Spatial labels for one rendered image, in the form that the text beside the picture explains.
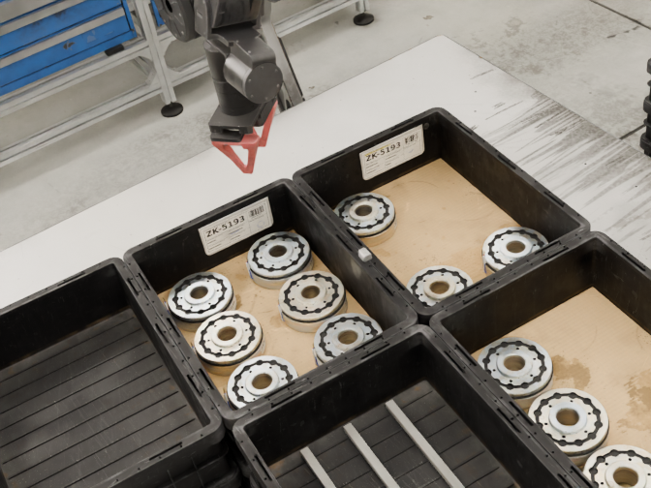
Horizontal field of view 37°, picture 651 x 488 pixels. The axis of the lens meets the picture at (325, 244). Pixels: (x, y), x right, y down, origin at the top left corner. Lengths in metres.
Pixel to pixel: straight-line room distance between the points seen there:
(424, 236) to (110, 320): 0.52
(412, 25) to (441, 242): 2.24
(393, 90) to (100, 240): 0.71
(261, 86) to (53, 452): 0.59
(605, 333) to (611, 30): 2.31
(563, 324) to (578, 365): 0.08
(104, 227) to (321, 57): 1.82
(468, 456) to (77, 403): 0.58
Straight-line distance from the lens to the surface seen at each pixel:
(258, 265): 1.56
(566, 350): 1.43
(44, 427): 1.50
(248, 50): 1.27
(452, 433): 1.35
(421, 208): 1.66
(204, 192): 1.99
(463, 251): 1.58
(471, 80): 2.18
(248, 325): 1.47
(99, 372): 1.54
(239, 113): 1.37
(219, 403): 1.30
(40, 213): 3.28
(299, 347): 1.47
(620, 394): 1.39
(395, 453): 1.33
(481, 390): 1.26
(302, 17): 3.64
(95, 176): 3.35
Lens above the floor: 1.92
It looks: 42 degrees down
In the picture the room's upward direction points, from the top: 11 degrees counter-clockwise
